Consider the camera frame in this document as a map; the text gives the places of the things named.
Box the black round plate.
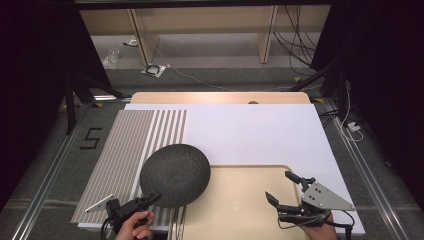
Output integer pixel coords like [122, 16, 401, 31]
[139, 143, 212, 210]

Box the black curtain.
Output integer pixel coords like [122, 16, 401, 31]
[0, 0, 113, 214]
[309, 0, 424, 208]

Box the black metal stand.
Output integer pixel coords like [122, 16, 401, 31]
[289, 54, 350, 122]
[64, 68, 125, 135]

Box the long white floor cable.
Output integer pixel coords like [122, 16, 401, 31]
[153, 46, 295, 93]

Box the beige plastic tray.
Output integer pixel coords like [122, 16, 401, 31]
[167, 164, 310, 240]

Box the white table board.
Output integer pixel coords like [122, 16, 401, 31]
[77, 103, 366, 236]

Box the light wooden table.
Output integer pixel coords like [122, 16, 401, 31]
[129, 91, 312, 105]

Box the thin white adapter cable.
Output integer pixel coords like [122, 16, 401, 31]
[339, 89, 365, 143]

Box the plastic bag with black cable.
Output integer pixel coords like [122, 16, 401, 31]
[141, 63, 167, 79]

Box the clear crumpled plastic bag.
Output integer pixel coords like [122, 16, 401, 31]
[101, 48, 121, 69]

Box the aluminium floor rail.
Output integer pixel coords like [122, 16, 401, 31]
[323, 99, 410, 240]
[10, 103, 92, 240]

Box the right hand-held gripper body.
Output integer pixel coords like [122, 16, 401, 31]
[276, 176, 356, 229]

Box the light wooden desk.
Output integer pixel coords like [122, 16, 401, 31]
[79, 4, 332, 66]

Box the person's left hand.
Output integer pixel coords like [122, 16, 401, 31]
[114, 209, 156, 240]

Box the grey white striped placemat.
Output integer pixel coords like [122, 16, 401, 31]
[70, 109, 188, 228]

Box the bundle of black cables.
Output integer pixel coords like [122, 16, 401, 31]
[272, 4, 322, 77]

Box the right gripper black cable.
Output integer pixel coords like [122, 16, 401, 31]
[329, 209, 356, 240]

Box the silver knife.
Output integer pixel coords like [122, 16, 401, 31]
[168, 208, 179, 240]

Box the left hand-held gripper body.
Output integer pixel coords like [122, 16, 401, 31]
[84, 193, 149, 234]

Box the person's right hand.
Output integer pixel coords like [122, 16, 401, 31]
[299, 214, 340, 240]

